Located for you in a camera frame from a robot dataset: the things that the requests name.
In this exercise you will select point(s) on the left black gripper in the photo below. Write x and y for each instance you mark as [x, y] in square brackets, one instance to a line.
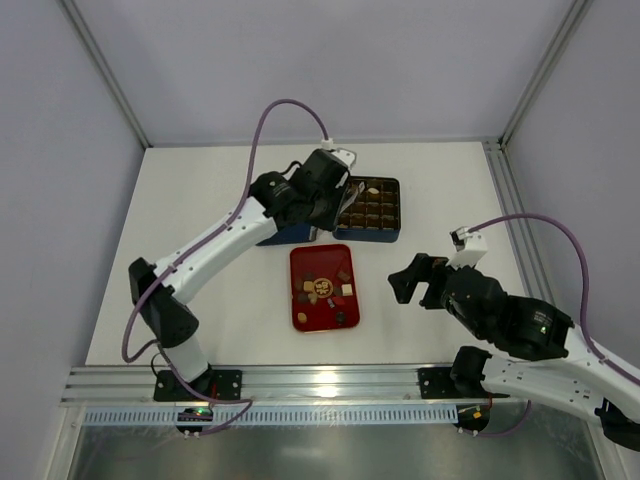
[332, 203]

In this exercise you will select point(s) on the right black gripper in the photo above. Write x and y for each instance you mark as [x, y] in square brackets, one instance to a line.
[435, 284]

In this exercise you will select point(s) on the metal serving tongs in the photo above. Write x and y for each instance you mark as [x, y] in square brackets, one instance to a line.
[352, 192]

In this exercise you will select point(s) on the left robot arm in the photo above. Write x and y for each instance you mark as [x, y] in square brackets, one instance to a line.
[162, 291]

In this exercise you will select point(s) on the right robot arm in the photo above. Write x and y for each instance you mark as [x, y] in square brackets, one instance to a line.
[540, 356]

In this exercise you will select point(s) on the blue chocolate tin box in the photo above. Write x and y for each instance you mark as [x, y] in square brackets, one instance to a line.
[372, 218]

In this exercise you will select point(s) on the milk brown rectangular chocolate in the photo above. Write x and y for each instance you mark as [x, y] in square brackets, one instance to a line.
[343, 275]

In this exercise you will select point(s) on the blue tin lid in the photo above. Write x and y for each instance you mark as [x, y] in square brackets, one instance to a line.
[298, 234]

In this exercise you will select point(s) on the red lacquer tray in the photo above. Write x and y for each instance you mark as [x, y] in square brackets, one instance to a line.
[314, 269]

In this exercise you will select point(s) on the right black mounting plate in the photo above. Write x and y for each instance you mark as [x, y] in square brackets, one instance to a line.
[435, 383]

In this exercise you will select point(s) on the black mounting plate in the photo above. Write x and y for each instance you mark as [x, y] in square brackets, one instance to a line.
[218, 384]
[435, 383]

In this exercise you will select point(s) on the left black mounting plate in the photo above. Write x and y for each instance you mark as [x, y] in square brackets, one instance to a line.
[218, 384]

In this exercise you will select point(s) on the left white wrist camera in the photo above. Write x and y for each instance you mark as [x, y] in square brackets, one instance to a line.
[346, 156]

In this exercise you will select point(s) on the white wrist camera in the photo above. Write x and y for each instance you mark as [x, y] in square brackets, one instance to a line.
[471, 247]
[346, 156]

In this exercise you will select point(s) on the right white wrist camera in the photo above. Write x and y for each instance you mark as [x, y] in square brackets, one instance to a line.
[471, 247]

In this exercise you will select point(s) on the right aluminium side rail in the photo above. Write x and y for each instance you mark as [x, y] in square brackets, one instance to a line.
[521, 234]

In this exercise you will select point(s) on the aluminium front rail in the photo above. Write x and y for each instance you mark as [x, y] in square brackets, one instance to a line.
[111, 385]

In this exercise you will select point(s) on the slotted cable duct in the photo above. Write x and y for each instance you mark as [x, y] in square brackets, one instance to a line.
[273, 415]

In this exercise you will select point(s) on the right aluminium corner post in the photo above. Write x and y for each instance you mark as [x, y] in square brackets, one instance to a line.
[554, 51]

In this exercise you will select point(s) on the aluminium corner post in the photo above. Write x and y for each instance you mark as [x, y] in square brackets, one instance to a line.
[554, 51]
[97, 58]

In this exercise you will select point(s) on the left aluminium corner post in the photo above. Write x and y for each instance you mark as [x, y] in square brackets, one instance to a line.
[97, 58]

